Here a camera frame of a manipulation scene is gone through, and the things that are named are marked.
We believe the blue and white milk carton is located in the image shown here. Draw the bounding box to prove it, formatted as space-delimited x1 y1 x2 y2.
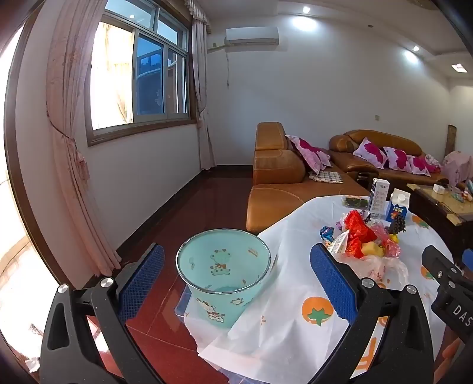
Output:
385 188 411 224

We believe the red plastic bag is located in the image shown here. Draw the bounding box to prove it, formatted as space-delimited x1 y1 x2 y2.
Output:
344 210 378 240

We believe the brown leather long sofa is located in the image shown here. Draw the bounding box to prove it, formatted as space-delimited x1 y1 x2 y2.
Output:
329 129 449 185

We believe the white tablecloth with orange fruits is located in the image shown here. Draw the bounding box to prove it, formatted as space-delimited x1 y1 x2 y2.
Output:
183 194 473 384

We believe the narrow pink curtain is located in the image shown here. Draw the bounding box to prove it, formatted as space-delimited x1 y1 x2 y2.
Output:
185 7 217 170

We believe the pink floral pillow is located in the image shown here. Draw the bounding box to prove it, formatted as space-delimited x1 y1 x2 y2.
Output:
406 155 437 174
353 137 388 168
286 135 331 172
382 147 412 170

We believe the pink curtain valance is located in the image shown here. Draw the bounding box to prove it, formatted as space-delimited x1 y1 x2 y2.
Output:
183 0 209 25

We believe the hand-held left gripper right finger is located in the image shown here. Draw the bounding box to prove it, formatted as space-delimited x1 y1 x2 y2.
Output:
310 243 435 384

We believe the white wall air conditioner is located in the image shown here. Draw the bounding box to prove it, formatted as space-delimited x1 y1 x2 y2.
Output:
225 27 279 47

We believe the pink fabric cover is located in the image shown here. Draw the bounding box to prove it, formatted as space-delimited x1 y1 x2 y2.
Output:
443 151 473 185

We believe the clear plastic bag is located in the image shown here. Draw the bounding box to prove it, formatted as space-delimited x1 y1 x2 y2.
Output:
333 255 409 289

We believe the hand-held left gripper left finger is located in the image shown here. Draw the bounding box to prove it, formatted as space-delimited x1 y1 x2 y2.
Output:
40 243 165 384

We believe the aluminium frame window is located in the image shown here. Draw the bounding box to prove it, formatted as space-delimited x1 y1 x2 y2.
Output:
86 0 198 148

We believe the long pink curtain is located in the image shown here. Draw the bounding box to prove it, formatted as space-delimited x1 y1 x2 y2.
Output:
46 0 122 277

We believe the teal cartoon print waste bin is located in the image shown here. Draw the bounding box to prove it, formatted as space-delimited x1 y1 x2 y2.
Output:
176 229 272 326

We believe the pink translucent plastic bag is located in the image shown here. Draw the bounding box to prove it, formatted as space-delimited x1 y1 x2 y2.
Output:
370 222 401 259

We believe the wooden board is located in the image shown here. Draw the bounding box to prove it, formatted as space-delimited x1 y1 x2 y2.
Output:
445 125 457 156

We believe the dark wooden coffee table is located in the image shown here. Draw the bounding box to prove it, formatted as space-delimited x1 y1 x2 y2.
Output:
406 183 473 259

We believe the checkered seat cloth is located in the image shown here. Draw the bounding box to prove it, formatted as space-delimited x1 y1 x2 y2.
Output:
308 170 344 183

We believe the brown wooden door frame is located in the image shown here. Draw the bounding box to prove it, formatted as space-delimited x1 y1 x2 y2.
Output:
4 0 74 289

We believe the white crinkled wrapper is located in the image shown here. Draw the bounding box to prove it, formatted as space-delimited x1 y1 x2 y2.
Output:
327 231 350 255

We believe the pile of small packets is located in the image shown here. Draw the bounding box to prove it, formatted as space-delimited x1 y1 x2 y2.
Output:
449 182 473 203

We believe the tall white carton box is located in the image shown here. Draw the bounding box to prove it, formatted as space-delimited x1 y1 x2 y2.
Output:
370 178 390 215

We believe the yellow plastic bag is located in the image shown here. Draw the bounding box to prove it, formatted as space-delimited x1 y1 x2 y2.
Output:
362 240 385 257

